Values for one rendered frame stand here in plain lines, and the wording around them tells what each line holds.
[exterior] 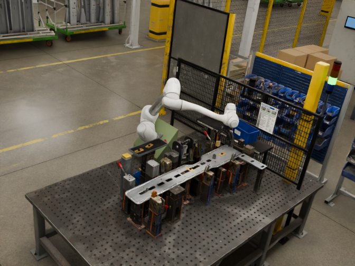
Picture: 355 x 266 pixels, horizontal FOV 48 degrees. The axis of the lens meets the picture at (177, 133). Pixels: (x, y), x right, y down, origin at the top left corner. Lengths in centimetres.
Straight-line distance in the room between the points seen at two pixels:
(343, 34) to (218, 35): 485
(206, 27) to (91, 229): 356
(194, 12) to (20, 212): 360
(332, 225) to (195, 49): 311
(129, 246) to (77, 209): 63
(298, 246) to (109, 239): 226
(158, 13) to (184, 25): 493
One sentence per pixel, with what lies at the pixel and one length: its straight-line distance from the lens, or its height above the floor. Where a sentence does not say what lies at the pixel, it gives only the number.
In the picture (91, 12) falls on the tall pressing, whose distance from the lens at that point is 1131.
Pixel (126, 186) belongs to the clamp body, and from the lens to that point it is 340.
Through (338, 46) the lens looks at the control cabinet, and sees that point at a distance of 1018.
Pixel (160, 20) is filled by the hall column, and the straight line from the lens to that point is 1120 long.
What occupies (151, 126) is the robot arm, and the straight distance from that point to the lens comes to 412.
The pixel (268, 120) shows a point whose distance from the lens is 424.
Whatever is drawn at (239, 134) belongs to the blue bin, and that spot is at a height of 109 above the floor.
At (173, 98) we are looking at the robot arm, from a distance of 364.
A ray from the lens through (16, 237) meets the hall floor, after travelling 447.
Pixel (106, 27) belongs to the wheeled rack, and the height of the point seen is 27.
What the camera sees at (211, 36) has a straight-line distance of 587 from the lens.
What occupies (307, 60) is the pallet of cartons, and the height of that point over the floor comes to 92.
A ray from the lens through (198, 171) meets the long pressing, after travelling 367.
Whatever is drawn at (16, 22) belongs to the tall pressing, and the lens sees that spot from 1020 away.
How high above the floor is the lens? 300
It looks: 28 degrees down
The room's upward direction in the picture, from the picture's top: 7 degrees clockwise
